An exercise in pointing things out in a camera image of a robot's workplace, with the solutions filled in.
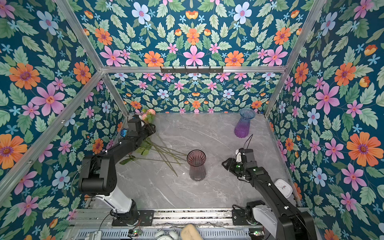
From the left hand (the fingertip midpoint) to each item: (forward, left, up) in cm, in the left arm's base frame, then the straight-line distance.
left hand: (153, 125), depth 94 cm
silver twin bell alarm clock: (-56, -10, -14) cm, 58 cm away
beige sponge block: (-57, -21, -10) cm, 62 cm away
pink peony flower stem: (-9, 0, -14) cm, 17 cm away
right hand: (-27, -44, -6) cm, 52 cm away
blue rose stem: (+3, +23, -9) cm, 25 cm away
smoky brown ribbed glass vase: (-28, -27, +4) cm, 39 cm away
